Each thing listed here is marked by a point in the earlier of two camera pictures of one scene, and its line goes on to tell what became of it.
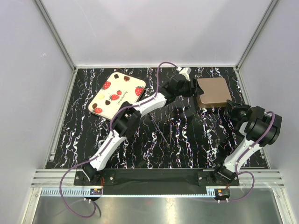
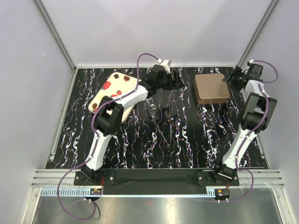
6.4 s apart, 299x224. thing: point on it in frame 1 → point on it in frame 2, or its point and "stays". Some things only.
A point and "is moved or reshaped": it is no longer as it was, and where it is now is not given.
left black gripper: (197, 91) → (177, 84)
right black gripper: (236, 107) → (236, 72)
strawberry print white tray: (118, 88) stays
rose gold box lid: (216, 89) is moved or reshaped
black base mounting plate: (209, 177) stays
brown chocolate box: (210, 105) → (219, 100)
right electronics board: (222, 192) stays
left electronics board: (96, 192) stays
